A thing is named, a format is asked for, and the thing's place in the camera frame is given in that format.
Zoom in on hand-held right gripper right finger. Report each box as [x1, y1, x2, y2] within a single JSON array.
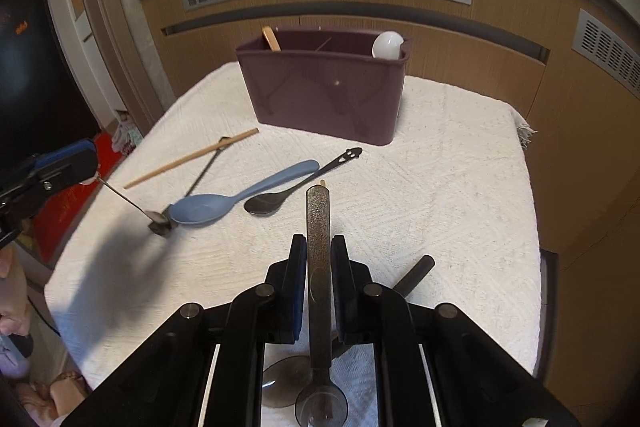
[[331, 234, 582, 427]]

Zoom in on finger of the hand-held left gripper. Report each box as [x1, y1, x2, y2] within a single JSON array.
[[0, 139, 99, 210]]

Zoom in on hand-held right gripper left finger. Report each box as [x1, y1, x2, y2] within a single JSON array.
[[60, 234, 308, 427]]

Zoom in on grey spoon with glittery handle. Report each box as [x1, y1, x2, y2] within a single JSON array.
[[294, 185, 349, 427]]

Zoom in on small silver spoon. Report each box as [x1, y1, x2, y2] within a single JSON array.
[[98, 177, 172, 235]]

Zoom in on dark purple utensil holder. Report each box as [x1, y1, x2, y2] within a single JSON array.
[[236, 27, 412, 146]]

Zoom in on person's left hand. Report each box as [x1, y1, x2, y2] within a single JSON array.
[[0, 251, 32, 339]]

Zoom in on blue plastic spoon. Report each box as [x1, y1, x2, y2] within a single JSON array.
[[170, 159, 321, 226]]

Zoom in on thin black metal utensil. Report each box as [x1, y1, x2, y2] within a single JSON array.
[[184, 135, 237, 198]]

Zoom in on white textured tablecloth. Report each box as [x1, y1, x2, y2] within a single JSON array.
[[44, 61, 545, 427]]

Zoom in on wooden radiator cabinet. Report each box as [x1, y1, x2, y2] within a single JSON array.
[[134, 0, 640, 258]]

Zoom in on short grey vent grille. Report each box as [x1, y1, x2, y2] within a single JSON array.
[[571, 9, 640, 90]]

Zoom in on black spoon with smiley handle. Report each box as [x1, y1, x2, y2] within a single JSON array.
[[243, 147, 364, 216]]

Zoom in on dark spoon with black handle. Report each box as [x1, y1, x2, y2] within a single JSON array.
[[262, 255, 437, 409]]

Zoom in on wooden door frame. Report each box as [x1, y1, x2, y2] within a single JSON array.
[[42, 0, 177, 142]]

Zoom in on wooden utensil handle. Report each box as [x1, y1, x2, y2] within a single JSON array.
[[261, 25, 282, 53]]

